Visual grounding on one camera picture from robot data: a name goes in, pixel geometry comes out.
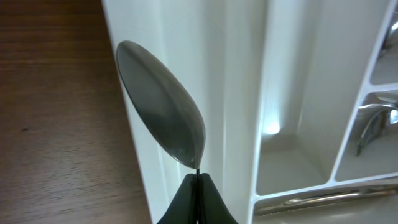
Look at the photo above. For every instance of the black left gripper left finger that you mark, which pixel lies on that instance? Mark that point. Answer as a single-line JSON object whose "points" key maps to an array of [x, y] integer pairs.
{"points": [[182, 209]]}

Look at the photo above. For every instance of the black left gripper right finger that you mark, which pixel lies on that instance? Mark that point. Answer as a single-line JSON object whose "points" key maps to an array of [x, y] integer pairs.
{"points": [[211, 207]]}

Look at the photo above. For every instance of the small steel teaspoon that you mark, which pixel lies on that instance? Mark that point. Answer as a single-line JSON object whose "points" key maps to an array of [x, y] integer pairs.
{"points": [[162, 103]]}

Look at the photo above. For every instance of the steel table knife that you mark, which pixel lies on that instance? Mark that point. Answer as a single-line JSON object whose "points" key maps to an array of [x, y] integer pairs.
{"points": [[322, 197]]}

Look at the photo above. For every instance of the steel fork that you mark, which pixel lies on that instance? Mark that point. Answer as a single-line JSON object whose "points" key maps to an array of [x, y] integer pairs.
{"points": [[382, 123]]}

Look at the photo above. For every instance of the white plastic cutlery tray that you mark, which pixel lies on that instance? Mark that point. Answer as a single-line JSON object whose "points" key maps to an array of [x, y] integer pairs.
{"points": [[285, 89]]}

